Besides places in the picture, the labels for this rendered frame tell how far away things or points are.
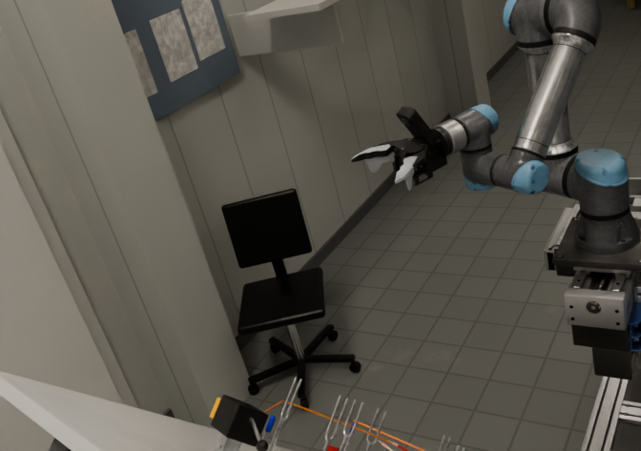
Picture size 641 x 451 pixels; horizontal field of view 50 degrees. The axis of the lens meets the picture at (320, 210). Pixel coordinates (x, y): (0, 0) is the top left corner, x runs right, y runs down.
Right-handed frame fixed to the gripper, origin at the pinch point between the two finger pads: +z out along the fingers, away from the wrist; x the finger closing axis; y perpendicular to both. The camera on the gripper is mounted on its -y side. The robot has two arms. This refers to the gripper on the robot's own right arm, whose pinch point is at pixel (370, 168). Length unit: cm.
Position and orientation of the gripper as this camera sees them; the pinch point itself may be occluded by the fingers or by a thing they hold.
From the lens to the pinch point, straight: 147.7
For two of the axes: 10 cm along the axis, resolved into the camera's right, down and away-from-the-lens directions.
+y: 1.7, 8.4, 5.2
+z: -8.1, 4.2, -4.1
